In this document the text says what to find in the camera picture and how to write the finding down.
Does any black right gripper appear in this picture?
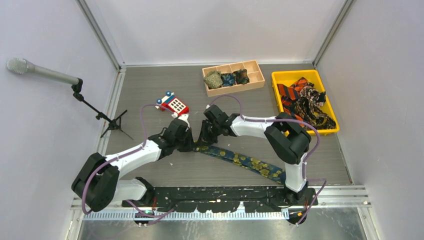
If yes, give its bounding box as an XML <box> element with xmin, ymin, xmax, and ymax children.
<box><xmin>196</xmin><ymin>120</ymin><xmax>222</xmax><ymax>148</ymax></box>

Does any blue yellow floral tie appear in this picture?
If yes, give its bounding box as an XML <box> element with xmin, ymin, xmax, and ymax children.
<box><xmin>194</xmin><ymin>145</ymin><xmax>286</xmax><ymax>185</ymax></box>

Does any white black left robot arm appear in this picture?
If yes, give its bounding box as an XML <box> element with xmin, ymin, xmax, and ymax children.
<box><xmin>71</xmin><ymin>114</ymin><xmax>194</xmax><ymax>212</ymax></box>

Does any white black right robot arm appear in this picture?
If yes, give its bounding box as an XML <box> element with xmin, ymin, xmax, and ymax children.
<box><xmin>197</xmin><ymin>104</ymin><xmax>312</xmax><ymax>205</ymax></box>

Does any red white toy brick block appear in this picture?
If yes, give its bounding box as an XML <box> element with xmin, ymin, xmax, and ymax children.
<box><xmin>155</xmin><ymin>91</ymin><xmax>190</xmax><ymax>118</ymax></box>

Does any olive green rolled tie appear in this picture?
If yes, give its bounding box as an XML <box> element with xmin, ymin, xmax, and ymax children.
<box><xmin>203</xmin><ymin>70</ymin><xmax>223</xmax><ymax>89</ymax></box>

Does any blue rolled tie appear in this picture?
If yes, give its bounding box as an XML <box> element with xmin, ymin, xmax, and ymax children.
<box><xmin>220</xmin><ymin>73</ymin><xmax>236</xmax><ymax>87</ymax></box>

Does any black microphone stand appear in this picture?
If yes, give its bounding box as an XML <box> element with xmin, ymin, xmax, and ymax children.
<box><xmin>71</xmin><ymin>78</ymin><xmax>133</xmax><ymax>140</ymax></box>

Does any dark brown rolled tie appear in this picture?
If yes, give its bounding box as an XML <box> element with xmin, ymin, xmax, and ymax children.
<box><xmin>232</xmin><ymin>69</ymin><xmax>250</xmax><ymax>85</ymax></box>

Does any wooden divided tray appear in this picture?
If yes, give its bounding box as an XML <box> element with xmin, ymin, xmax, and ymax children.
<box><xmin>202</xmin><ymin>60</ymin><xmax>266</xmax><ymax>97</ymax></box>

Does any orange navy striped tie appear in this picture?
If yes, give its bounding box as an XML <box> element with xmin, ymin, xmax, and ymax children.
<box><xmin>277</xmin><ymin>77</ymin><xmax>310</xmax><ymax>124</ymax></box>

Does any yellow plastic bin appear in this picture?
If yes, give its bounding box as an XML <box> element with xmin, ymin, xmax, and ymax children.
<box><xmin>271</xmin><ymin>69</ymin><xmax>340</xmax><ymax>135</ymax></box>

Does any black floral patterned tie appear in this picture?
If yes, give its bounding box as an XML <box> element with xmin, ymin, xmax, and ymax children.
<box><xmin>295</xmin><ymin>82</ymin><xmax>337</xmax><ymax>130</ymax></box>

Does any silver microphone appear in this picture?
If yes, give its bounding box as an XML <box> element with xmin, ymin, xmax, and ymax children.
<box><xmin>6</xmin><ymin>58</ymin><xmax>82</xmax><ymax>85</ymax></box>

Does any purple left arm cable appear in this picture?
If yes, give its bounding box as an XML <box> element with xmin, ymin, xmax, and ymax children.
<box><xmin>81</xmin><ymin>103</ymin><xmax>181</xmax><ymax>226</ymax></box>

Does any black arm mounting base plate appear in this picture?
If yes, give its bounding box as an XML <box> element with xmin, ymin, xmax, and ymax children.
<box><xmin>133</xmin><ymin>186</ymin><xmax>318</xmax><ymax>213</ymax></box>

